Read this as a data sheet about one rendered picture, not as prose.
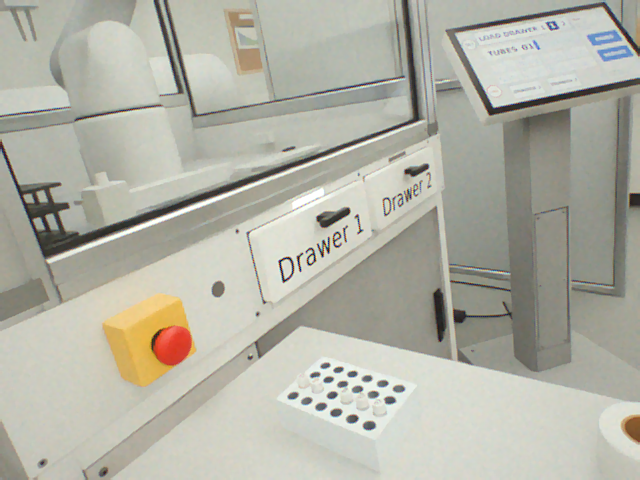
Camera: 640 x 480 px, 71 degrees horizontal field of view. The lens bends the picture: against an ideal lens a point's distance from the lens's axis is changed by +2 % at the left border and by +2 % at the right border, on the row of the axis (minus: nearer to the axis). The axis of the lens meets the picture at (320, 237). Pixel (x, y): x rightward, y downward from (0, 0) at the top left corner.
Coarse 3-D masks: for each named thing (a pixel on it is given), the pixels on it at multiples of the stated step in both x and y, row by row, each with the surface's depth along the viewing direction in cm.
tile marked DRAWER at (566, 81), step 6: (546, 78) 121; (552, 78) 121; (558, 78) 121; (564, 78) 121; (570, 78) 121; (576, 78) 121; (552, 84) 120; (558, 84) 120; (564, 84) 120; (570, 84) 120; (576, 84) 120; (582, 84) 121; (552, 90) 119; (558, 90) 119
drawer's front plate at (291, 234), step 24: (336, 192) 76; (360, 192) 81; (288, 216) 66; (312, 216) 70; (360, 216) 81; (264, 240) 62; (288, 240) 66; (312, 240) 70; (360, 240) 82; (264, 264) 62; (288, 264) 66; (312, 264) 71; (264, 288) 64; (288, 288) 66
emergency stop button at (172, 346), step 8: (168, 328) 45; (176, 328) 45; (184, 328) 46; (160, 336) 44; (168, 336) 44; (176, 336) 45; (184, 336) 46; (160, 344) 44; (168, 344) 44; (176, 344) 45; (184, 344) 46; (160, 352) 44; (168, 352) 44; (176, 352) 45; (184, 352) 46; (160, 360) 44; (168, 360) 44; (176, 360) 45
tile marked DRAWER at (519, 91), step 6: (516, 84) 119; (522, 84) 120; (528, 84) 120; (534, 84) 120; (540, 84) 120; (510, 90) 118; (516, 90) 119; (522, 90) 119; (528, 90) 119; (534, 90) 119; (540, 90) 119; (516, 96) 118; (522, 96) 118
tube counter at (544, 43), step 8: (576, 32) 128; (528, 40) 126; (536, 40) 126; (544, 40) 126; (552, 40) 127; (560, 40) 127; (568, 40) 127; (576, 40) 127; (528, 48) 125; (536, 48) 125; (544, 48) 125; (552, 48) 125
